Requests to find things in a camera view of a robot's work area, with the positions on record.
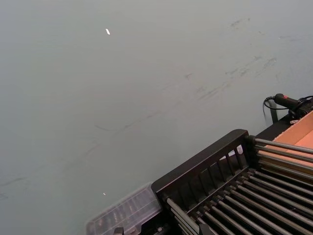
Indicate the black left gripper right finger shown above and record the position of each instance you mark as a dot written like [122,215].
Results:
[205,230]

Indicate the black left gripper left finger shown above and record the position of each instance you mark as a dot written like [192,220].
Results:
[119,231]

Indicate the clear plastic case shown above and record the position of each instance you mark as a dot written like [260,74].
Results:
[127,210]

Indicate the black rack with steel bars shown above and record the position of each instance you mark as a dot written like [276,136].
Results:
[195,166]

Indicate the shallow brown cardboard tray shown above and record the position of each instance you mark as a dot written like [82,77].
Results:
[301,129]

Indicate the plain pale wall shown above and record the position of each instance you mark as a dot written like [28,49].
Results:
[97,98]

